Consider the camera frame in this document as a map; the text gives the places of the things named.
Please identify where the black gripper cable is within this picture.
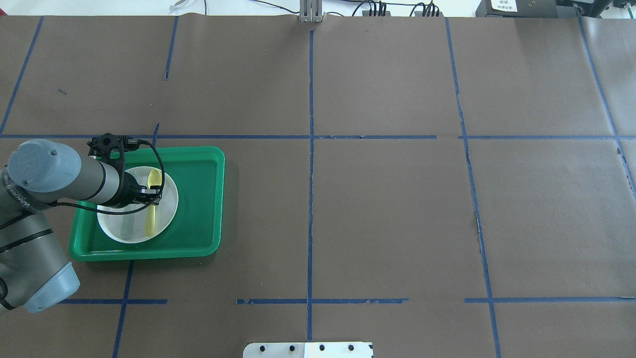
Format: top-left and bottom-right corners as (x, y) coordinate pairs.
(49, 138), (165, 216)

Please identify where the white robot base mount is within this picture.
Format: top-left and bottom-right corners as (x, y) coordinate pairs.
(242, 341), (374, 358)

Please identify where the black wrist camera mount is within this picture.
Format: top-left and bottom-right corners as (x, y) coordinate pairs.
(87, 132), (140, 172)

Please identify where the green plastic tray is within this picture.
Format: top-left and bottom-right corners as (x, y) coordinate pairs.
(69, 146), (225, 262)

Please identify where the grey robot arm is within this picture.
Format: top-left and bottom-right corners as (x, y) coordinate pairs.
(1, 132), (165, 314)

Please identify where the black box with label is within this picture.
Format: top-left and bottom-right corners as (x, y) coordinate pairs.
(475, 0), (558, 18)

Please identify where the white round plate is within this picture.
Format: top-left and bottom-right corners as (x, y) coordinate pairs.
(97, 173), (179, 243)

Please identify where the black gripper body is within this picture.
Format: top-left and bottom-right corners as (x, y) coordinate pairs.
(117, 172), (149, 207)

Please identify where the yellow plastic spoon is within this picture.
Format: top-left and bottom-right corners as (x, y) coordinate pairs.
(145, 168), (163, 237)

